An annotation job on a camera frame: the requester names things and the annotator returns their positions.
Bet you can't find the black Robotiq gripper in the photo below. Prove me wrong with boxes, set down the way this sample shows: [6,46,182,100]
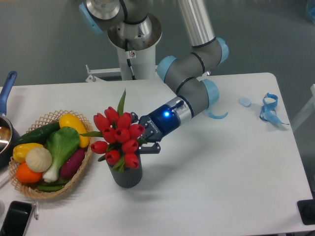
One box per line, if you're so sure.
[130,104,181,154]

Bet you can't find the red tulip bouquet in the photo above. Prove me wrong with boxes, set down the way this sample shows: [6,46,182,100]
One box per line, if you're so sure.
[80,91,146,172]

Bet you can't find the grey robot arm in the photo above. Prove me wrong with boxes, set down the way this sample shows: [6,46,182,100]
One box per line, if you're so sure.
[79,0,229,154]

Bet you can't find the dark grey ribbed vase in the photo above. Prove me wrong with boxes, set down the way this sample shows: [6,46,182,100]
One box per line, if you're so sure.
[105,150,142,188]

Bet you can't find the blue curled ribbon strip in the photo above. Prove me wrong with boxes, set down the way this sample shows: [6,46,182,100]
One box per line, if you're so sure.
[205,109,228,119]

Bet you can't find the yellow squash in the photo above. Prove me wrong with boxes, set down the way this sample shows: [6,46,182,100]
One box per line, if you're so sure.
[59,113,90,148]

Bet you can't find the purple sweet potato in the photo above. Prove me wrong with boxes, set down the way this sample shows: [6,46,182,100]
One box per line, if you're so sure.
[60,149,85,179]

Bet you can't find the green bok choy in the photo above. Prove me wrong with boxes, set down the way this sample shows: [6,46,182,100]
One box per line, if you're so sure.
[43,126,80,183]

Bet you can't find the pale blue cap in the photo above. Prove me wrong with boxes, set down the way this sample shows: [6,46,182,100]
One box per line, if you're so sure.
[238,97,252,108]

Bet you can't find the green cucumber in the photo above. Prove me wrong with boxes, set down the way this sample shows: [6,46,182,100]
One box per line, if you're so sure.
[15,122,60,145]

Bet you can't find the green pea pods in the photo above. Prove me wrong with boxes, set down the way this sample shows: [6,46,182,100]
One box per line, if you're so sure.
[36,181,68,192]

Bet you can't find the blue knotted ribbon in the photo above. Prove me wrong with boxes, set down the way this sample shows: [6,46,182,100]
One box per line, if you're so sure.
[259,93,289,125]

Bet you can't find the yellow bell pepper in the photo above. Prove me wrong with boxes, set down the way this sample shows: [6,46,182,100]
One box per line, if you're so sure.
[12,143,44,163]

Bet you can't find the orange fruit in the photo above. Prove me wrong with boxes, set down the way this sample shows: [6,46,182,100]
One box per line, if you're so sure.
[16,163,42,183]

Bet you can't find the clear pen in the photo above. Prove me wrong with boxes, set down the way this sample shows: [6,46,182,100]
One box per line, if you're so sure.
[33,201,39,220]

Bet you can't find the black smartphone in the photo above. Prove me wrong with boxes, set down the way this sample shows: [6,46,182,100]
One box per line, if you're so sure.
[0,201,33,236]

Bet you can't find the black device at edge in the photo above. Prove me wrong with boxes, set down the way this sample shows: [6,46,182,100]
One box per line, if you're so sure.
[297,199,315,225]

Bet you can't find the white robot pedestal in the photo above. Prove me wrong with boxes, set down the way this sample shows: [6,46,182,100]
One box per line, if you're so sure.
[117,46,156,81]

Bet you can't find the white metal frame bracket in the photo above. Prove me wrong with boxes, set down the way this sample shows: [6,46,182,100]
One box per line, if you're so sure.
[85,64,158,83]

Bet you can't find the blue handled saucepan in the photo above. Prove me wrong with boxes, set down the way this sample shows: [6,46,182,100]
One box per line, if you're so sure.
[0,71,20,168]

